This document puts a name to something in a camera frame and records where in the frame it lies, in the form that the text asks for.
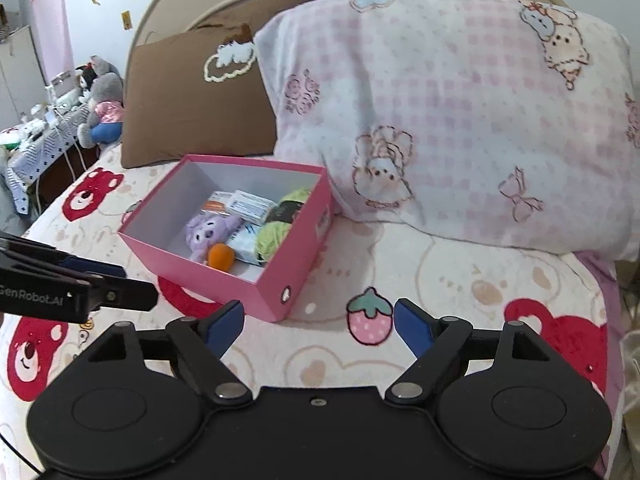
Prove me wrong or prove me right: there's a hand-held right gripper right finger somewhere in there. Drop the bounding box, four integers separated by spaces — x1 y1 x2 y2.
384 298 560 406

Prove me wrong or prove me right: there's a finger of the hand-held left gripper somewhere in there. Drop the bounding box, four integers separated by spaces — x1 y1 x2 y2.
89 274 158 311
61 254 126 278

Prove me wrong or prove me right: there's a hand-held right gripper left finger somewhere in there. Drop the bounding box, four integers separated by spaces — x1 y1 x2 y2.
82 300 253 407

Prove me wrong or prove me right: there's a pink cardboard box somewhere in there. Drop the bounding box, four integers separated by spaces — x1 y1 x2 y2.
117 155 335 323

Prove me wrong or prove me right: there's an orange ball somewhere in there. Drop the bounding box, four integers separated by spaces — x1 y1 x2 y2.
206 243 237 272

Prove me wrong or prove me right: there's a blue white tissue packet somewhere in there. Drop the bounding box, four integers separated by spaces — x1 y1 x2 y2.
227 222 263 266

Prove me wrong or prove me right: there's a purple plush toy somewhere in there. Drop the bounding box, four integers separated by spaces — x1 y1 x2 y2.
185 212 246 265

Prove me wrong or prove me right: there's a green yarn skein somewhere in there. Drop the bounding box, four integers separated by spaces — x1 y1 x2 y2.
254 187 313 263

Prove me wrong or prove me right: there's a small white blue box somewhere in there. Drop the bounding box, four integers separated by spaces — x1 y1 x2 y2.
226 189 278 225

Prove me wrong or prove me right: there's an orange white medicine box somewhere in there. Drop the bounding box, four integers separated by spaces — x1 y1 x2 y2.
202 191 236 213

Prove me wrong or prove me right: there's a side table with patterned cloth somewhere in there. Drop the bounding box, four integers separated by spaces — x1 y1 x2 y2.
0 105 98 216

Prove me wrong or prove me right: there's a brown pillow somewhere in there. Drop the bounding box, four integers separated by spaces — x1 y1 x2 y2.
121 0 321 170

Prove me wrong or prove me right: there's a grey plush toy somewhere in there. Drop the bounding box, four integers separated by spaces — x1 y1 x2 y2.
77 55 126 150

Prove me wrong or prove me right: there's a white appliance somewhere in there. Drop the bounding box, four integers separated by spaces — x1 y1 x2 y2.
46 72 76 106

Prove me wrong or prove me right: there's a black haired plush doll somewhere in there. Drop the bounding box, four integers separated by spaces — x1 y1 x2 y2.
74 62 98 98

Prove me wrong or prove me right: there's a white wardrobe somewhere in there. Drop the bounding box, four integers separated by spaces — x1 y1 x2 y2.
0 25 48 126

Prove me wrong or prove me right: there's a beige satin cloth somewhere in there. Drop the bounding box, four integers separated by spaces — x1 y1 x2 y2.
617 255 640 411

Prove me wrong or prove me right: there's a pink checked pillow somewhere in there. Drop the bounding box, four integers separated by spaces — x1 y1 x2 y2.
254 0 640 261

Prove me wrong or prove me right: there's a pink curtain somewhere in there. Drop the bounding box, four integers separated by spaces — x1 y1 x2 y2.
30 0 76 86

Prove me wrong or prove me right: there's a black cable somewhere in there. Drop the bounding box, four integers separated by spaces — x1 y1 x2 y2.
0 422 42 475

